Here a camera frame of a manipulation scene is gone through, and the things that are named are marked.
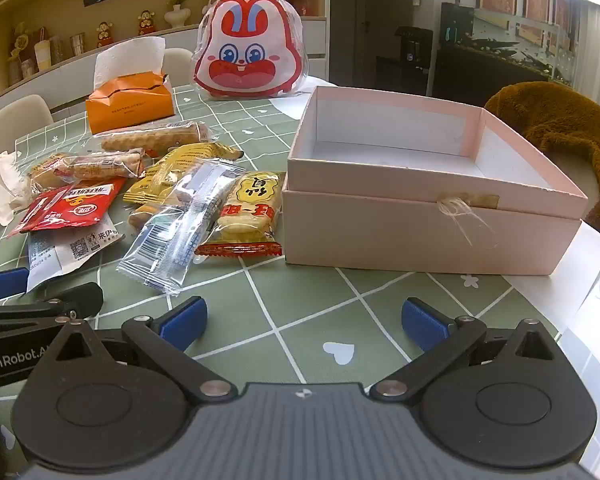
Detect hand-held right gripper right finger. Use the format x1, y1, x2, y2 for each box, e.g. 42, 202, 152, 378
367, 297, 561, 403

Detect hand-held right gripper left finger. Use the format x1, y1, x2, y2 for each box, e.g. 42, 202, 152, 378
47, 296, 238, 403

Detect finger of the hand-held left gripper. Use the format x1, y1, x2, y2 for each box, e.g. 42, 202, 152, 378
0, 282, 104, 322
0, 267, 29, 304

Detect white snack packet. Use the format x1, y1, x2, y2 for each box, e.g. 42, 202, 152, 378
26, 210, 127, 293

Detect clear blue striped snack packet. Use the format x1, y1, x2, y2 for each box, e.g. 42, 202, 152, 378
116, 159, 248, 297

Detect red snack packet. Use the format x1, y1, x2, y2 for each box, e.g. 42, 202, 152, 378
7, 176, 128, 236

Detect clear packet with orange snack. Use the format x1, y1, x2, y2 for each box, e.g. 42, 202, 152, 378
127, 204, 163, 233

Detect pink cardboard box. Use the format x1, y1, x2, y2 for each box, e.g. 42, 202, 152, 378
281, 85, 588, 277

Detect rice cracker packet red edges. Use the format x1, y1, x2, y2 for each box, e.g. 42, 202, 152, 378
194, 171, 287, 259

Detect bread packets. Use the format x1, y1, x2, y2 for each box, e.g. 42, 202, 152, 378
27, 147, 147, 193

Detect yellow snack packet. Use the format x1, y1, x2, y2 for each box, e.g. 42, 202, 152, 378
122, 141, 245, 211

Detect long wafer roll packet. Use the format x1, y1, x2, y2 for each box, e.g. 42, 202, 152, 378
92, 121, 213, 158

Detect white paper bag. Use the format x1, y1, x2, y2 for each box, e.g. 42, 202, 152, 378
0, 142, 33, 253

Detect green grid tablecloth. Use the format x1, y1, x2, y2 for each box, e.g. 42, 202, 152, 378
0, 77, 588, 406

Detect white dining chair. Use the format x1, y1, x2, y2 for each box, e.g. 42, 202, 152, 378
161, 48, 196, 87
0, 94, 55, 153

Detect orange tissue box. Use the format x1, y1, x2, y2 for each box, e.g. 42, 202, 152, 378
85, 37, 175, 136

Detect brown fleece cloth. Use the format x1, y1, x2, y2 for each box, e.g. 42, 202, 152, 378
482, 80, 600, 261

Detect black coffee machine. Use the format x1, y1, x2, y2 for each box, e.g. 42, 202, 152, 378
394, 26, 434, 70

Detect red white rabbit bag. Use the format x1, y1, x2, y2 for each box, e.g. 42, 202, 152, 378
192, 0, 308, 97

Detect fish tank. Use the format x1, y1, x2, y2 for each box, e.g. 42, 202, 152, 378
440, 2, 581, 83

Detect white vase with flowers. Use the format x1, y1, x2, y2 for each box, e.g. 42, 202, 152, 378
163, 0, 191, 31

